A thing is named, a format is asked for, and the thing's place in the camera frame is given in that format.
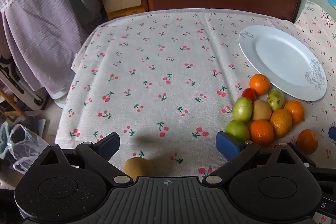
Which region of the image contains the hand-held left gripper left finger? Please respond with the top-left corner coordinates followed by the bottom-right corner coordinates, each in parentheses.
top-left (30, 132), bottom-right (134, 187)

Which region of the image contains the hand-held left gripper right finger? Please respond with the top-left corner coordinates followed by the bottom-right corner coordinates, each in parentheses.
top-left (202, 131), bottom-right (316, 186)

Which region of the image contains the orange mandarin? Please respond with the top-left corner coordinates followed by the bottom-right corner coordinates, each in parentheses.
top-left (249, 73), bottom-right (270, 96)
top-left (297, 129), bottom-right (319, 155)
top-left (269, 109), bottom-right (293, 138)
top-left (284, 100), bottom-right (304, 125)
top-left (249, 119), bottom-right (274, 147)

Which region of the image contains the brown kiwi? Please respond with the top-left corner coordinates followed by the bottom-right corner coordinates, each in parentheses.
top-left (123, 157), bottom-right (154, 182)
top-left (252, 99), bottom-right (272, 122)

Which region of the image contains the red cherry tomato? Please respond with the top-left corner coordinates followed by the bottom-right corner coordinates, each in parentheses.
top-left (241, 88), bottom-right (256, 102)

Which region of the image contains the spotted green jujube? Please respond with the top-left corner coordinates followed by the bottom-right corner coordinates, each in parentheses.
top-left (266, 90), bottom-right (285, 112)

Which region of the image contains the white plate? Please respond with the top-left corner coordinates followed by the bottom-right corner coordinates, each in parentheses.
top-left (238, 25), bottom-right (328, 102)

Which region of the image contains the clear plastic bag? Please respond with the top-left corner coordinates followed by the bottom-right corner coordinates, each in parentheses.
top-left (6, 124), bottom-right (50, 174)

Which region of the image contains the cherry print tablecloth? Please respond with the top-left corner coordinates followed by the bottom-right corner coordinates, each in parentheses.
top-left (54, 0), bottom-right (336, 224)

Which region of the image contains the wooden stool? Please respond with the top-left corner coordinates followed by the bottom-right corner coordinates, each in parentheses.
top-left (0, 89), bottom-right (27, 120)

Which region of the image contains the white black suitcase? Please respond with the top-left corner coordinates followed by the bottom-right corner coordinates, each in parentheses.
top-left (0, 55), bottom-right (48, 111)

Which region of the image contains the lilac waffle cloth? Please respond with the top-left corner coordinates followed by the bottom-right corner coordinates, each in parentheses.
top-left (2, 0), bottom-right (90, 109)

